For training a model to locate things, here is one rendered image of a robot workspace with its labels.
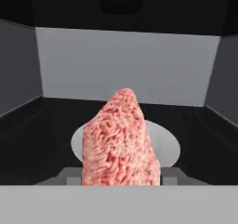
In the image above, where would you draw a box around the pink raw steak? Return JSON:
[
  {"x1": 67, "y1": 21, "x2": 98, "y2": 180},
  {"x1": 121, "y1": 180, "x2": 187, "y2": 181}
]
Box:
[{"x1": 81, "y1": 87, "x2": 162, "y2": 186}]

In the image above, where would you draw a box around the fridge with grey inside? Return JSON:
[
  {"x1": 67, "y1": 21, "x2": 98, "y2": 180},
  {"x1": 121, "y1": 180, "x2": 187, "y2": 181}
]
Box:
[{"x1": 0, "y1": 0, "x2": 238, "y2": 186}]

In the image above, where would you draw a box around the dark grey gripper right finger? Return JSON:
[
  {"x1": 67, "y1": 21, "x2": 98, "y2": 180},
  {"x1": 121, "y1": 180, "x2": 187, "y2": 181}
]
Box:
[{"x1": 159, "y1": 166, "x2": 212, "y2": 186}]

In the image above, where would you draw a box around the white round plate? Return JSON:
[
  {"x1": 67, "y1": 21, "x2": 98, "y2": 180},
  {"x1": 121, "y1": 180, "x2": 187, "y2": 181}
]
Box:
[{"x1": 70, "y1": 119, "x2": 181, "y2": 170}]

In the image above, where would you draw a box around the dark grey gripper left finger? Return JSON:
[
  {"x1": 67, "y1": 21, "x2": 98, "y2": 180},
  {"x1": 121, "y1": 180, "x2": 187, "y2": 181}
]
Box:
[{"x1": 35, "y1": 166, "x2": 84, "y2": 186}]

